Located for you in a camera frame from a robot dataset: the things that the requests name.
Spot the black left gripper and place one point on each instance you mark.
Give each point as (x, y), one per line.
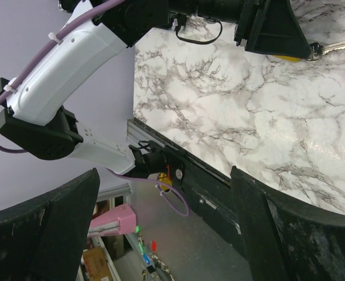
(271, 27)

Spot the silver metal key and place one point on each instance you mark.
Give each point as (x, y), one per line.
(317, 51)

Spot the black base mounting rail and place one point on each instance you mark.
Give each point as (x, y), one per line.
(206, 190)

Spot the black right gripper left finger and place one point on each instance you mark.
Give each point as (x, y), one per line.
(43, 238)

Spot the pink plastic wedge block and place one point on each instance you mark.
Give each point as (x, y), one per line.
(120, 220)

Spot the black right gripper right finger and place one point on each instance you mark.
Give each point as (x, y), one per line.
(286, 238)

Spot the yellow plastic key tag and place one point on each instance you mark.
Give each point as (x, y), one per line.
(288, 58)

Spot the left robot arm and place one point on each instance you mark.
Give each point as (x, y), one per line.
(32, 114)

